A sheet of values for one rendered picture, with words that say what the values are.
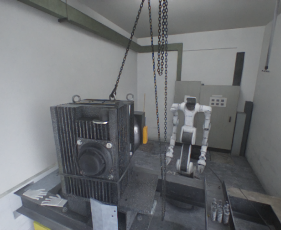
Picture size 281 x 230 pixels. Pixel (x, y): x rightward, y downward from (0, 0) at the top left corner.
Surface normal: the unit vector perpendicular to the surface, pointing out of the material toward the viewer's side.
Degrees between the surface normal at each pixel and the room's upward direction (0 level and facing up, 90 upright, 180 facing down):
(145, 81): 90
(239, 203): 90
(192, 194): 90
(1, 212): 90
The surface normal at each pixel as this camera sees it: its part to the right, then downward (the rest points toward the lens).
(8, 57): 0.93, 0.08
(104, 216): -0.18, 0.23
